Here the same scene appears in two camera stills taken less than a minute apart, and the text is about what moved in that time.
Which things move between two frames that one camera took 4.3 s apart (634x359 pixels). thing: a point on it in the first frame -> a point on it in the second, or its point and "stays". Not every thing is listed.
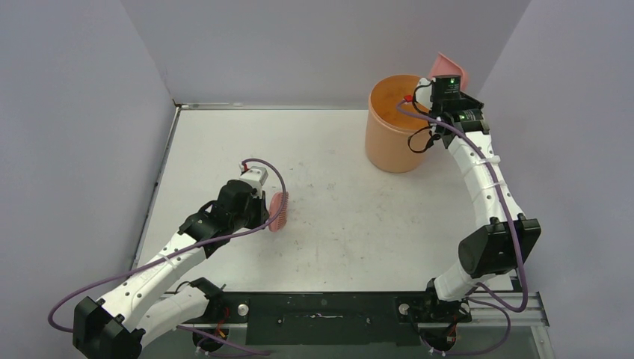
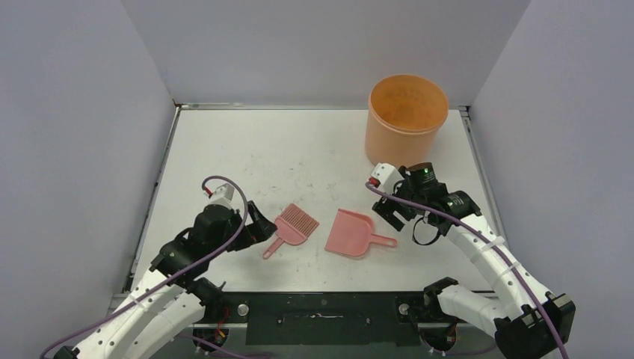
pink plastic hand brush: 275,200 -> 294,226
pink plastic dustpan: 443,66 -> 351,235
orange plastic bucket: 395,141 stays
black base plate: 380,318 stays
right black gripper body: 446,87 -> 396,204
